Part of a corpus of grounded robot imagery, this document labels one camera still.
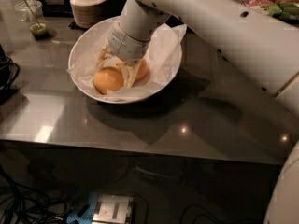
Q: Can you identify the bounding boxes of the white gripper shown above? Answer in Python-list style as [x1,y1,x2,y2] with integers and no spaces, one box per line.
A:
[95,0,169,88]

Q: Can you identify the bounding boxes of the orange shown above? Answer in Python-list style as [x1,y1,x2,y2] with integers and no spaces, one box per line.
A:
[93,67,123,95]
[117,58,148,81]

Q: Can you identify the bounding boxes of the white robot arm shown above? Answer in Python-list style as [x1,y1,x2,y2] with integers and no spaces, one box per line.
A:
[104,0,299,224]

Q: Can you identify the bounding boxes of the white bowl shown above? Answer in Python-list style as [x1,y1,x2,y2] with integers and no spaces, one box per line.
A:
[67,15,183,105]

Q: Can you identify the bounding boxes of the white paper liner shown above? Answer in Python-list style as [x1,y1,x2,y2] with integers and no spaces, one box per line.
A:
[66,21,188,102]

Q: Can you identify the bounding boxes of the black napkin holder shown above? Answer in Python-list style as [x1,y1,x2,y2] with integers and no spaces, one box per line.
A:
[102,0,132,18]

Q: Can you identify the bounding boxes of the plastic cup with green sauce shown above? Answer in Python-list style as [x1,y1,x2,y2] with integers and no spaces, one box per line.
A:
[14,0,49,39]

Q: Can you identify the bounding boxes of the wooden stirring stick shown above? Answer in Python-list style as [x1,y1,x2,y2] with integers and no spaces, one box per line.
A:
[23,0,42,27]

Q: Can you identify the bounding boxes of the silver box on floor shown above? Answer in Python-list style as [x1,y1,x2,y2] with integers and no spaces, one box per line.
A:
[92,194,134,224]

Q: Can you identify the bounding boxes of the blue cloth on floor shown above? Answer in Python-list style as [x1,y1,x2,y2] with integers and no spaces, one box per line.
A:
[65,192,98,224]

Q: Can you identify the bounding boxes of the black cable at left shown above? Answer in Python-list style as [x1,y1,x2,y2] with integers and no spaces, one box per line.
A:
[0,55,21,93]

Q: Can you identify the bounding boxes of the black floor cable right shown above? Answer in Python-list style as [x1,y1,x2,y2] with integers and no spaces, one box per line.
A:
[179,203,225,224]

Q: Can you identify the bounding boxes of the black cables on floor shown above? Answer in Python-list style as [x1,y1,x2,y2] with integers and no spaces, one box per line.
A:
[0,163,68,224]

